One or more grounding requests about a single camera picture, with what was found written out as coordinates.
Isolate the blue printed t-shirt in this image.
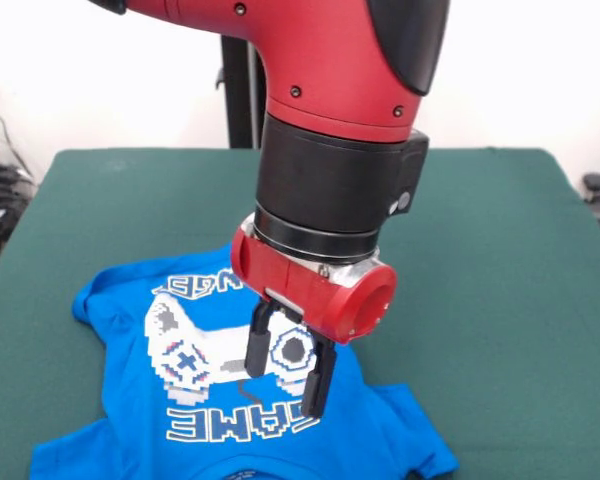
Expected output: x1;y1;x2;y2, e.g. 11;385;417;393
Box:
28;242;461;480

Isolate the black cable bundle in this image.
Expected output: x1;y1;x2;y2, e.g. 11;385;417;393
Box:
0;90;39;262

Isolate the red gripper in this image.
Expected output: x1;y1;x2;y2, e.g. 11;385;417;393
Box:
230;222;399;419

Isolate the dark green table cloth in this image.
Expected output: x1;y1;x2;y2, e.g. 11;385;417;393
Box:
0;147;600;480

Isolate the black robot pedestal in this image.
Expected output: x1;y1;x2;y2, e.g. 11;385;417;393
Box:
215;34;269;150

